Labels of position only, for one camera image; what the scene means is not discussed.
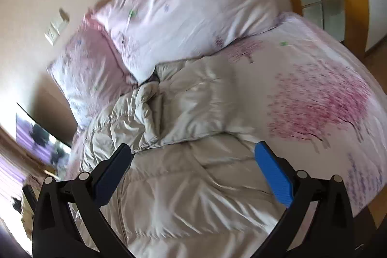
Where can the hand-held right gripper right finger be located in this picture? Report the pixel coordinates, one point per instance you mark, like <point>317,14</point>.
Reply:
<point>273,173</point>

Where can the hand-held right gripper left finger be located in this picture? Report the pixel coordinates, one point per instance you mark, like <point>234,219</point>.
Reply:
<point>112,176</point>

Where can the pink floral bed sheet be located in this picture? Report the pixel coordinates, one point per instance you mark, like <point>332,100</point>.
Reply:
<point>302,79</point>

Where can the small pink pillow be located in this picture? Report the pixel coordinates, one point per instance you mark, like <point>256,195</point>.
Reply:
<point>90,76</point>

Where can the large white floral pillow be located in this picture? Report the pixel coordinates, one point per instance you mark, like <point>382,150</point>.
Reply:
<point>193,4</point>

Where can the dark wall screen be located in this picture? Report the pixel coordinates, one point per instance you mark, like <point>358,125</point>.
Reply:
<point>33,131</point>

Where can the white wall switch panel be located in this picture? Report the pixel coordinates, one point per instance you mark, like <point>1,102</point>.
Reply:
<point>56,28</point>

